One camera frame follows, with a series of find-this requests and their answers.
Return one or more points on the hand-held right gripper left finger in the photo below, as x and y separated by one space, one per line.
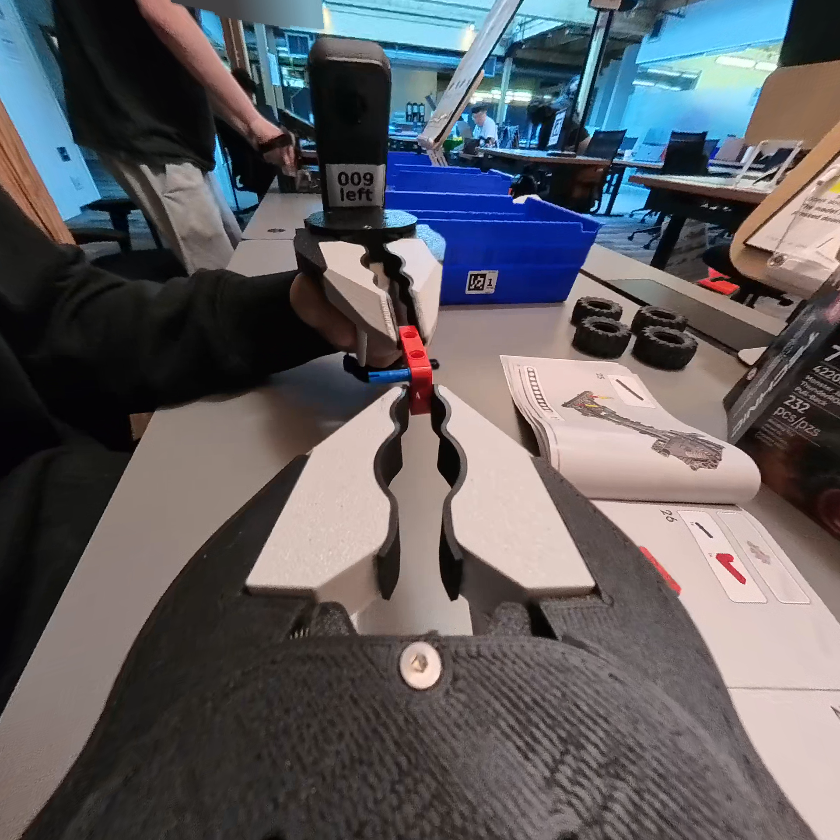
315 525

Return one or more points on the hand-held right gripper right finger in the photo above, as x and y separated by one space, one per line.
518 525

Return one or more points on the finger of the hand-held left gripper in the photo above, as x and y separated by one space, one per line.
348 275
423 282

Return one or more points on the blue toy pin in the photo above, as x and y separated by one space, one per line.
390 375

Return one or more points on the red angled toy beam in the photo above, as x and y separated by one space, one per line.
415 394

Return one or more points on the person's left forearm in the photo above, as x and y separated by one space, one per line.
216 328

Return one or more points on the grey desk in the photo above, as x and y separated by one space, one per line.
216 472

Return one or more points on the wooden office desk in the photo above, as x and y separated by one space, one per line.
695 187
544 156

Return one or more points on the task instruction board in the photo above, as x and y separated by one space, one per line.
761 229

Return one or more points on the person's left hand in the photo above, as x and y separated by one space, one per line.
328 315

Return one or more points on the tagged blue plastic bin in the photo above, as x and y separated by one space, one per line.
512 262

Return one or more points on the leaning plywood board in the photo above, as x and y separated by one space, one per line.
459 85

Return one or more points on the white instruction booklet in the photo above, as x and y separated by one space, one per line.
623 472

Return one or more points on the black office chair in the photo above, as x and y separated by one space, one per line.
686 154
605 144

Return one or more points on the person's black-clothed torso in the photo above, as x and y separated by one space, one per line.
39 459

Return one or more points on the white board stand base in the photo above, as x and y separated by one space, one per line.
753 356

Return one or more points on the black toy truck set box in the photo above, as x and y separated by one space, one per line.
800 420

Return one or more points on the clear acrylic stand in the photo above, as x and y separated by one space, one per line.
768 164

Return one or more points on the clear plastic sheet clip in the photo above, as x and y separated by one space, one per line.
800 256

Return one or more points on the rounded plywood panel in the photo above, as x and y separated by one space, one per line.
787 98

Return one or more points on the black upright panel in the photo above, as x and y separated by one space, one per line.
810 33

